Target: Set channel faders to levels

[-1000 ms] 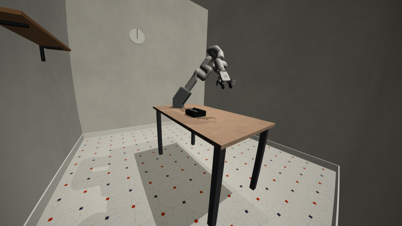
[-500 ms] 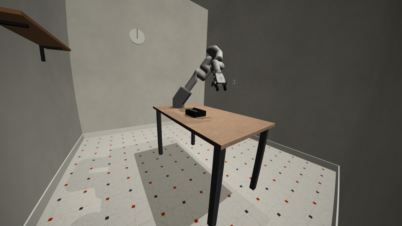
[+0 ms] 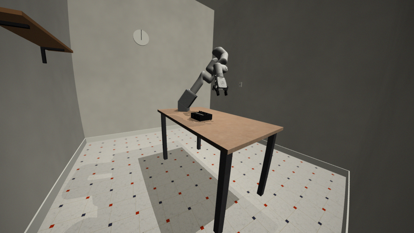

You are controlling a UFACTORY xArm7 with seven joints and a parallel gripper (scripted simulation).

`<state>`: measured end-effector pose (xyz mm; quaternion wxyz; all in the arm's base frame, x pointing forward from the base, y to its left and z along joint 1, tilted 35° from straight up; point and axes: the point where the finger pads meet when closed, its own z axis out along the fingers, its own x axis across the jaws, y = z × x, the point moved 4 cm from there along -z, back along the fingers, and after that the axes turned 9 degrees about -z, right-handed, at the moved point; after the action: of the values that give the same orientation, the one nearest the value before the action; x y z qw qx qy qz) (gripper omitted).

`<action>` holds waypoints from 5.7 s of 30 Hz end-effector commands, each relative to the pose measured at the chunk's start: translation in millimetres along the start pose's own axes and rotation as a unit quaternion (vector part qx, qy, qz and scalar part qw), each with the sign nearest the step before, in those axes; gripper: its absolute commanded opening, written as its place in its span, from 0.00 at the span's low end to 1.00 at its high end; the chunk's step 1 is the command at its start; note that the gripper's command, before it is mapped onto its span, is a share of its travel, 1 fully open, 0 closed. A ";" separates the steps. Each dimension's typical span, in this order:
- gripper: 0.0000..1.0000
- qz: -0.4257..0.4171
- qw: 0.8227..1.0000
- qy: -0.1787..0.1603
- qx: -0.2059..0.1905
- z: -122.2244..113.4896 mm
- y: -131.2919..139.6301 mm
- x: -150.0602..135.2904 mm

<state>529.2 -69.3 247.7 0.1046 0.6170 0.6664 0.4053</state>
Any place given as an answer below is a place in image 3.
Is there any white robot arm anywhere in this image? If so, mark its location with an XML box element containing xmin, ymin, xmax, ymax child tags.
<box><xmin>189</xmin><ymin>47</ymin><xmax>228</xmax><ymax>95</ymax></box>

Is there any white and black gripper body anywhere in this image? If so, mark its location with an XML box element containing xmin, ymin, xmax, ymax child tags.
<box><xmin>215</xmin><ymin>76</ymin><xmax>227</xmax><ymax>89</ymax></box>

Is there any black lighting desk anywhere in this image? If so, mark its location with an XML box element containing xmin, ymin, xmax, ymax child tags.
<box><xmin>191</xmin><ymin>111</ymin><xmax>212</xmax><ymax>121</ymax></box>

